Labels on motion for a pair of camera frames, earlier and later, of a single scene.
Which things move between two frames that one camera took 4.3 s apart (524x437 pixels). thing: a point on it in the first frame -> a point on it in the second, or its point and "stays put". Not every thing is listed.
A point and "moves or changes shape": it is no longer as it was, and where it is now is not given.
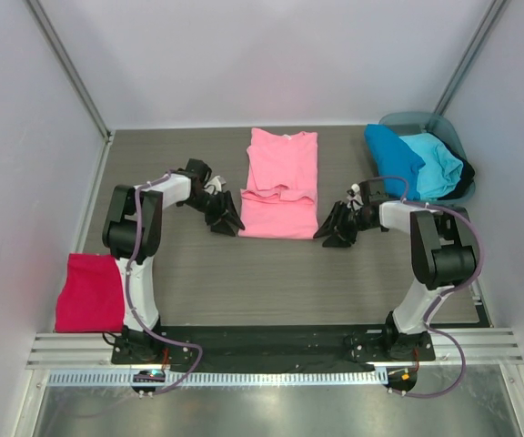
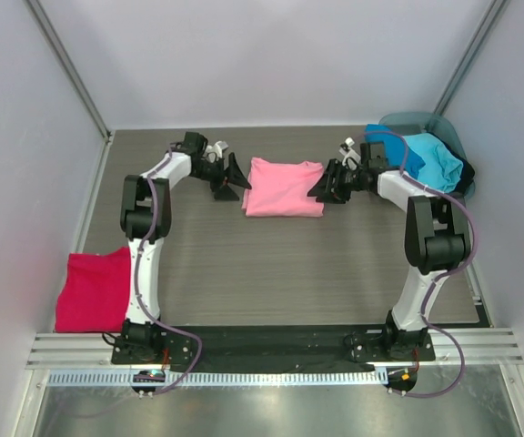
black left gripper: [216, 208] -> [221, 173]
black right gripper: [347, 220] -> [337, 179]
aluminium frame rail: [474, 348] stays put
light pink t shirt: [279, 200] moves or changes shape
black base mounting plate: [269, 348] stays put
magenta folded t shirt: [92, 298] stays put
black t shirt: [467, 177] stays put
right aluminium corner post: [470, 55] stays put
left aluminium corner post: [70, 69] stays put
